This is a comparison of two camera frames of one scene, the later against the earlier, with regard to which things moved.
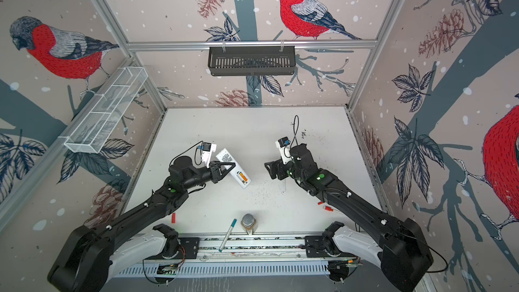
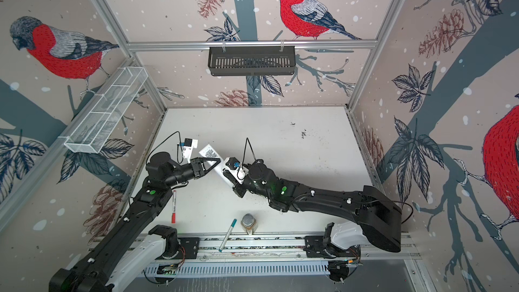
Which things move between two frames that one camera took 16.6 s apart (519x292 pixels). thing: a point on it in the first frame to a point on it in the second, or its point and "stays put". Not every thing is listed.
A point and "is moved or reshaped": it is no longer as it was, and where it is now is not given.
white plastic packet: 236,171 is moved or reshaped
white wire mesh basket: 92,129 stays put
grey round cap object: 249,222 stays put
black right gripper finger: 274,168 to 229,175
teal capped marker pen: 228,236 stays put
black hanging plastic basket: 252,62 stays put
